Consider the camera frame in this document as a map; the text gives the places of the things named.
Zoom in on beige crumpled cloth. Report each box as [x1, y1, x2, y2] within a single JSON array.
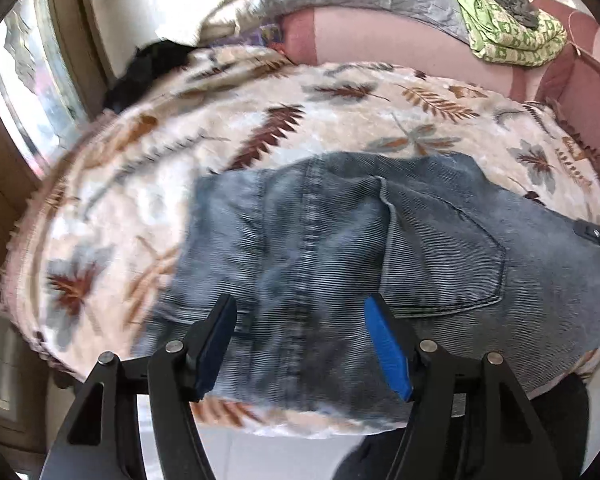
[[197, 0, 281, 48]]

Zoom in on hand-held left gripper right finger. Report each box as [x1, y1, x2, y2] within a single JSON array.
[[364, 294, 563, 480]]

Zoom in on black cloth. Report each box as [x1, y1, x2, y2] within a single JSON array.
[[102, 40, 196, 111]]

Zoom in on patterned glass window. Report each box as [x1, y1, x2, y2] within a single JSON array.
[[0, 0, 88, 171]]

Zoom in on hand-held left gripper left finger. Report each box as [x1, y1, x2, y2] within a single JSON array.
[[40, 294, 238, 480]]

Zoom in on leaf print blanket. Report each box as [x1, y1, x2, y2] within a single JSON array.
[[0, 45, 600, 436]]

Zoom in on grey-blue denim pants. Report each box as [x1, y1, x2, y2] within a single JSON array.
[[130, 152, 600, 418]]

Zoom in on green patterned blanket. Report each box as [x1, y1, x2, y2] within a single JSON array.
[[422, 0, 568, 68]]

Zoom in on dark grey cloth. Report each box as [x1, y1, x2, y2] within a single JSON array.
[[472, 0, 540, 28]]

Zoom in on purple patterned cloth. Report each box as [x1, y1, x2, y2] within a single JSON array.
[[245, 25, 286, 53]]

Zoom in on person's left leg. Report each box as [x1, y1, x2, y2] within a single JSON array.
[[332, 427, 408, 480]]

